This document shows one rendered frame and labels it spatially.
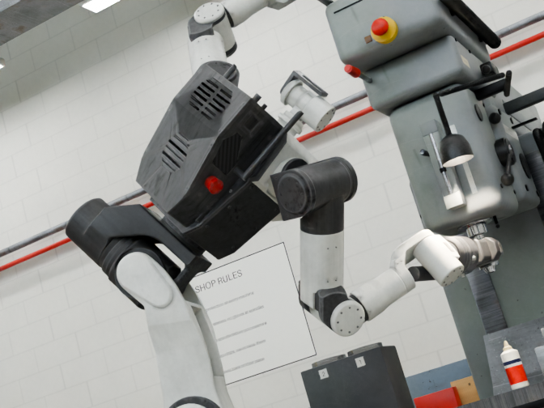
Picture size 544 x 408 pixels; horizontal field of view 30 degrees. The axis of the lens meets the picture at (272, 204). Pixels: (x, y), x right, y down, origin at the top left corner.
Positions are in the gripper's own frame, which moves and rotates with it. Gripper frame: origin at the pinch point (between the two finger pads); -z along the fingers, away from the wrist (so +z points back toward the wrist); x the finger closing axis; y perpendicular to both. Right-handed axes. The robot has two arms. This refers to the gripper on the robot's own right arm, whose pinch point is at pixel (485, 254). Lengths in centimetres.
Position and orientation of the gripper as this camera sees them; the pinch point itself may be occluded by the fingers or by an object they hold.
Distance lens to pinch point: 244.6
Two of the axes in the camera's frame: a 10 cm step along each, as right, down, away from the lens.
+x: -7.2, 3.6, 5.9
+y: 2.6, 9.3, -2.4
